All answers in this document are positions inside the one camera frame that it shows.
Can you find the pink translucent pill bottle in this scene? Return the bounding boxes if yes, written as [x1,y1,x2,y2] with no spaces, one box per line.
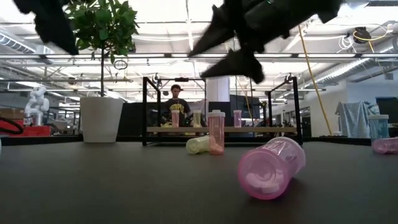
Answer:
[238,136,307,200]
[233,110,243,128]
[372,136,398,156]

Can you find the white coiled cable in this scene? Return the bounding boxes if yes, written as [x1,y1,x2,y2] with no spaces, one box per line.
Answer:
[337,34,354,50]

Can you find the black monitor screen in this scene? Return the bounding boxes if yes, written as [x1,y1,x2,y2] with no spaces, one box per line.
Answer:
[375,96,398,125]

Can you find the white humanoid robot figure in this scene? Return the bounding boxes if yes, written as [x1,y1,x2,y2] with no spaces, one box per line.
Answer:
[24,85,50,127]

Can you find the yellow translucent pill bottle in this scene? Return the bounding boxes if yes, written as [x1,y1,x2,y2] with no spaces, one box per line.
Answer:
[192,110,202,128]
[185,135,210,155]

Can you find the wooden shelf black metal frame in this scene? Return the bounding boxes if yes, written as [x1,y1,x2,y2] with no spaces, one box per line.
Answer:
[142,76,303,147]

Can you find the grey draped cloth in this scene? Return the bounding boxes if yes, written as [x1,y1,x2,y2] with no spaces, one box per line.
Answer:
[335,100,380,139]

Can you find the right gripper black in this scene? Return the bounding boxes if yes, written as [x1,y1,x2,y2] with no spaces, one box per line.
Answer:
[188,0,312,84]

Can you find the black partition panel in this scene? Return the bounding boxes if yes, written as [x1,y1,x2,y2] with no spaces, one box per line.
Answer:
[118,101,162,138]

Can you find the black office monitor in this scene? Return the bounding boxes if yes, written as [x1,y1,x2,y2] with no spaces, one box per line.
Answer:
[229,94,261,121]

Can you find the green plant white pot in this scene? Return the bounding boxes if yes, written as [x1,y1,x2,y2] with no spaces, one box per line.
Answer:
[63,0,140,144]

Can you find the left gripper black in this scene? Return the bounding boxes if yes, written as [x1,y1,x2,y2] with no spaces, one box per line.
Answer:
[12,0,79,56]

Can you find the person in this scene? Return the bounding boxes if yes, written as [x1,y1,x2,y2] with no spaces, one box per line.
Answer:
[160,83,192,128]

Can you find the yellow hanging power cable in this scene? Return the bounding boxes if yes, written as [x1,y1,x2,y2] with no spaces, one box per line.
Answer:
[297,24,333,136]

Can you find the black ceiling cable reel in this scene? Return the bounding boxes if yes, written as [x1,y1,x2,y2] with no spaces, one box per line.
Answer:
[353,26,373,44]

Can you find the silver ventilation duct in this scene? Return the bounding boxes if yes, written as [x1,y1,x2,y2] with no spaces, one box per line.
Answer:
[0,29,56,65]
[303,37,398,91]

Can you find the blue translucent pill bottle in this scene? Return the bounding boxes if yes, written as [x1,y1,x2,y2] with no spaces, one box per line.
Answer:
[368,114,390,142]

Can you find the thick black cable loop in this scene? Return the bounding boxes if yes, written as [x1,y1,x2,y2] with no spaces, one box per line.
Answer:
[0,116,25,136]

